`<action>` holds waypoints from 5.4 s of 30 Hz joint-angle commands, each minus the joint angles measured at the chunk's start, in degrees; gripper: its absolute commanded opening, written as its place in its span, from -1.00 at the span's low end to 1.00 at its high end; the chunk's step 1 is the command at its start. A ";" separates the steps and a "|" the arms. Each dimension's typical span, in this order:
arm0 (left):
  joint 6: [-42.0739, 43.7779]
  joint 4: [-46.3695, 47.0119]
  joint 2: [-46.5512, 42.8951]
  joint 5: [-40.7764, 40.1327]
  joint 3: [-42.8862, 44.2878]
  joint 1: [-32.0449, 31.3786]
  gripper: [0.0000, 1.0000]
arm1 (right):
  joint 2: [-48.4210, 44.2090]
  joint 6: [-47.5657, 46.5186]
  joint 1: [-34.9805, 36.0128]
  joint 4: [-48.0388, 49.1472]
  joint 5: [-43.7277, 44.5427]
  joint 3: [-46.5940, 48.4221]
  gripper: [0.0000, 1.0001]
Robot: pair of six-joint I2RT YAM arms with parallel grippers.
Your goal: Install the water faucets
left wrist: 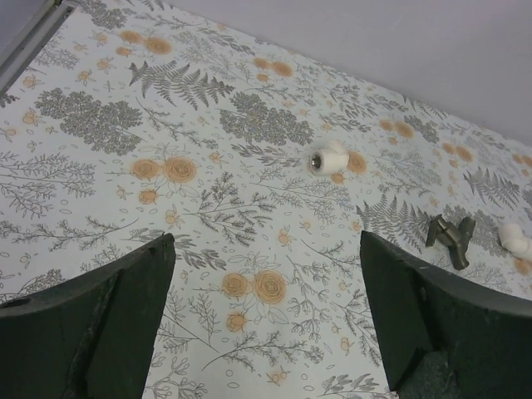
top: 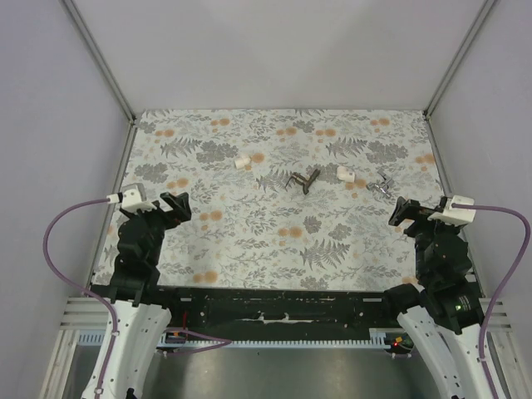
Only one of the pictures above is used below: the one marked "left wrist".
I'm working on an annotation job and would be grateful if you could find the white elbow fitting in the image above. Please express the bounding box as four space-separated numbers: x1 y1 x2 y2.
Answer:
498 224 532 261

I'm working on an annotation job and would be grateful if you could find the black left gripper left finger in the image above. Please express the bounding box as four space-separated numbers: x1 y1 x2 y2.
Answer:
1 234 176 398

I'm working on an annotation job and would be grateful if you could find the floral patterned table mat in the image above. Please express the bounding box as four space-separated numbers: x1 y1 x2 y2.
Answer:
1 1 531 398

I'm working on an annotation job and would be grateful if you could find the white elbow fitting left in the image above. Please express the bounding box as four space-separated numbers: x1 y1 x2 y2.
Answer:
309 140 349 176

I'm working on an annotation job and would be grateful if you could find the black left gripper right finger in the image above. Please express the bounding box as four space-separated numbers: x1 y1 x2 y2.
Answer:
360 231 531 398

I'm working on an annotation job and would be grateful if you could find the aluminium frame post left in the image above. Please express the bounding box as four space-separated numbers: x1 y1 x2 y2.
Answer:
1 0 81 95

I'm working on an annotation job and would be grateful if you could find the bronze water faucet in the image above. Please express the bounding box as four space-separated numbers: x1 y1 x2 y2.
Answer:
426 214 475 270

